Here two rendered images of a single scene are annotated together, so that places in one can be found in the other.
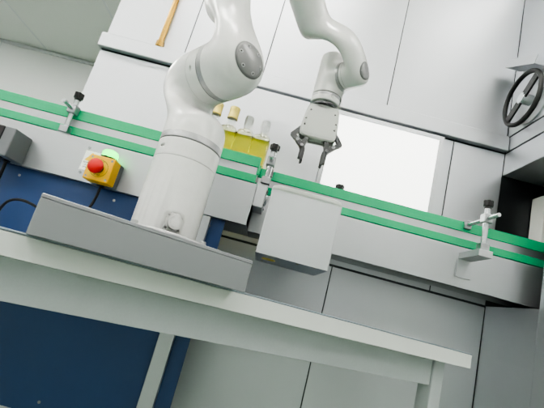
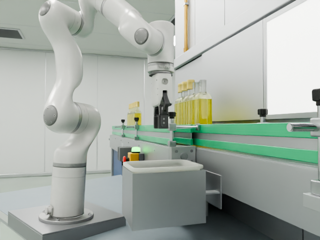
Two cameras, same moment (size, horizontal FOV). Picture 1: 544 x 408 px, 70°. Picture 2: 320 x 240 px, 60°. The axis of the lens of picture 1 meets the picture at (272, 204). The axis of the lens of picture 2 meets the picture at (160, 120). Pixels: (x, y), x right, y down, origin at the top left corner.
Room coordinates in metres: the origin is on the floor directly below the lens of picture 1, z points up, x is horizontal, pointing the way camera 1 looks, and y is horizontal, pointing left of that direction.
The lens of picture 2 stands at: (0.72, -0.90, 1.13)
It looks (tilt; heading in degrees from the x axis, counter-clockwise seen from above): 1 degrees up; 72
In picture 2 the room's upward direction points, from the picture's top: straight up
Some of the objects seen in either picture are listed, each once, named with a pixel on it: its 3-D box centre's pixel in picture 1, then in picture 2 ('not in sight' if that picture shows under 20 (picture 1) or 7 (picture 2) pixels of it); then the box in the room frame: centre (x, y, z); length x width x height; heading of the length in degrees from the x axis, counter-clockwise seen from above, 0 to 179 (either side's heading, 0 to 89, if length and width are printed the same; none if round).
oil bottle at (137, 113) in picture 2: not in sight; (137, 118); (1.25, 1.29, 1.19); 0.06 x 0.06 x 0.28; 89
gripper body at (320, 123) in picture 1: (320, 122); (160, 89); (1.00, -0.07, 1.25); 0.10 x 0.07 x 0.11; 87
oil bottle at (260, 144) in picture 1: (254, 163); (203, 118); (1.23, 0.09, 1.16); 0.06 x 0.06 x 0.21; 89
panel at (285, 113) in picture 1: (317, 149); (263, 70); (1.36, -0.11, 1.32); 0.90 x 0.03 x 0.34; 89
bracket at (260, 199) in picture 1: (261, 199); (182, 155); (1.12, 0.04, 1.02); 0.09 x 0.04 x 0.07; 179
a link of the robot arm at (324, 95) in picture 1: (325, 103); (161, 69); (1.00, -0.07, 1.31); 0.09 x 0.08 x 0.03; 87
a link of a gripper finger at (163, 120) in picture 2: (326, 156); (164, 117); (1.00, -0.11, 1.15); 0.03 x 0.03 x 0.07; 87
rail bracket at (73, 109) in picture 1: (68, 109); (132, 129); (1.06, 0.63, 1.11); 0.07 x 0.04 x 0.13; 179
